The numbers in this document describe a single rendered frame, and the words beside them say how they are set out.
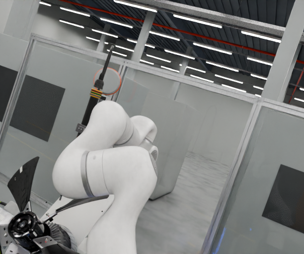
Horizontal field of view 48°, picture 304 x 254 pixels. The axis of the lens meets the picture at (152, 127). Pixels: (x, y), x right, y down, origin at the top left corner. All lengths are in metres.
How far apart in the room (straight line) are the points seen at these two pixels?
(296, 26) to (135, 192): 5.07
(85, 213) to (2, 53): 2.61
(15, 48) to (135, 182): 3.32
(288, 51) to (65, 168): 4.95
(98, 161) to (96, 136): 0.08
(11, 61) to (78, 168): 3.24
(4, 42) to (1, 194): 1.85
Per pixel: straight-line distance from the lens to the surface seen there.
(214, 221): 1.85
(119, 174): 0.71
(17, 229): 1.48
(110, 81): 2.02
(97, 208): 1.74
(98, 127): 0.79
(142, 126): 1.09
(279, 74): 5.41
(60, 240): 1.58
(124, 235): 0.70
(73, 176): 0.74
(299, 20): 5.64
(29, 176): 1.63
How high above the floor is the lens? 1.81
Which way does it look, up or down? 3 degrees down
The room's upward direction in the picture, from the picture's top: 19 degrees clockwise
